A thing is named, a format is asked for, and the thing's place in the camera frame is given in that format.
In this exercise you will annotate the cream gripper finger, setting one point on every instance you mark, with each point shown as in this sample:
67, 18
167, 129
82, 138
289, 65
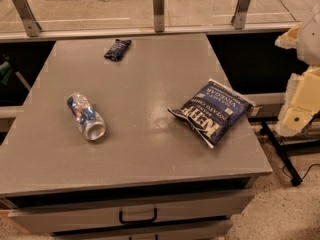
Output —
302, 102
289, 39

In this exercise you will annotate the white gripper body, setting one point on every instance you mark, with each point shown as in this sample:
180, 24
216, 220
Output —
310, 43

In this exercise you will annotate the silver blue redbull can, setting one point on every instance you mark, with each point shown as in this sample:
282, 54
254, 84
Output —
89, 122

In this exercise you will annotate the black stand leg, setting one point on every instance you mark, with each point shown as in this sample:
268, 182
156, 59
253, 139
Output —
296, 180

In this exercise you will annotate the blue kettle chips bag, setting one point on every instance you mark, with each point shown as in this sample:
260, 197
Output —
213, 110

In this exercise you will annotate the grey lower drawer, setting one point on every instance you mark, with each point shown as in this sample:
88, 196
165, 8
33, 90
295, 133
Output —
197, 230

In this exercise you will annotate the grey drawer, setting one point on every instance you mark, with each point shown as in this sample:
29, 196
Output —
105, 213
197, 230

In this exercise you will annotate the small dark blue snack packet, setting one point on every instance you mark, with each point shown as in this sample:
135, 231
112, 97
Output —
117, 50

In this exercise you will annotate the green object at left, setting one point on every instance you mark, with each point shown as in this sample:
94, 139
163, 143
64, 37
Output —
5, 72

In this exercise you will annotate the grey top drawer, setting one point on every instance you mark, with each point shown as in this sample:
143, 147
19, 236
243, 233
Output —
105, 213

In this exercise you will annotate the right metal railing bracket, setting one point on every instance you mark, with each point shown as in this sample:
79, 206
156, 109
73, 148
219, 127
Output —
239, 18

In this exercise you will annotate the metal railing bracket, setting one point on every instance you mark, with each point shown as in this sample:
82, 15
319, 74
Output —
30, 24
158, 15
239, 18

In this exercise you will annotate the middle metal railing bracket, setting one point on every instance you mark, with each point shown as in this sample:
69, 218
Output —
158, 15

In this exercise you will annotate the black drawer handle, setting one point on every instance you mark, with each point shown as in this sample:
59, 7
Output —
138, 217

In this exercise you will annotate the left metal railing bracket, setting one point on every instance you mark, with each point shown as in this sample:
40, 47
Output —
30, 24

